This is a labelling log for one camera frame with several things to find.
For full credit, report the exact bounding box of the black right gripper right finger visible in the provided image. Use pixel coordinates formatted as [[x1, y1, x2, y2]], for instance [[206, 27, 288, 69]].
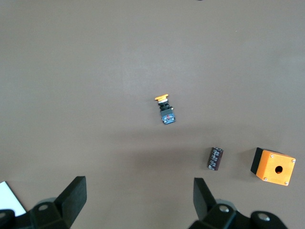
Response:
[[189, 177, 251, 229]]

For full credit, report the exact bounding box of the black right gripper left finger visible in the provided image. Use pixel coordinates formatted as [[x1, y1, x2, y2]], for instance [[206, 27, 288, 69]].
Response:
[[14, 176, 88, 229]]

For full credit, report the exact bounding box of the orange capped push button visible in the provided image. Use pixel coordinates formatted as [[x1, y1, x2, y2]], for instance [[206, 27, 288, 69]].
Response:
[[154, 94, 177, 125]]

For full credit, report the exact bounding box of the white drawer cabinet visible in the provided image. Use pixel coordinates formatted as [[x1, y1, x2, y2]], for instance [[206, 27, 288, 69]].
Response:
[[0, 180, 27, 217]]

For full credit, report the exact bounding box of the orange box with hole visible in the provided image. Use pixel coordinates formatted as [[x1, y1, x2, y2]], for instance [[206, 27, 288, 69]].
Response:
[[250, 147, 297, 187]]

